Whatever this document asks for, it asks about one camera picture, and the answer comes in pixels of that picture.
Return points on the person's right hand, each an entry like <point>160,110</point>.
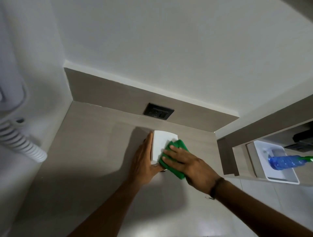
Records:
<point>195,171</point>

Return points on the green cleaning cloth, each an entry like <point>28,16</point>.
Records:
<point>181,145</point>

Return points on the black appliance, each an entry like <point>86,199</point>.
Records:
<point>302,140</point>

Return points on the white plastic tray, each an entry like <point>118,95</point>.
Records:
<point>263,156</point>

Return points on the white wall hair dryer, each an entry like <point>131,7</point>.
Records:
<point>11,73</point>

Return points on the person's left thumb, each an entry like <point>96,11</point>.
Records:
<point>157,167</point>

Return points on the white cup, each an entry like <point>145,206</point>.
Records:
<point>160,144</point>

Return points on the person's left forearm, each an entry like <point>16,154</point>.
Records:
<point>115,210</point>

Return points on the person's right forearm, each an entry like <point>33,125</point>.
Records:
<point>259,210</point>

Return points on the person's left hand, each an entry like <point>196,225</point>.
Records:
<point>140,166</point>

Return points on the grey wooden shelf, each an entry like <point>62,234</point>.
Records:
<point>229,151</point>

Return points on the person's right middle finger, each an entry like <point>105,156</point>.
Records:
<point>172,162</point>

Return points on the person's right little finger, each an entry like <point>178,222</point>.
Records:
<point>178,150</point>

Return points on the black wall socket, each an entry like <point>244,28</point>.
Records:
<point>158,111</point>

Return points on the blue spray bottle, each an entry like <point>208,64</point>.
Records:
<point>285,162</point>

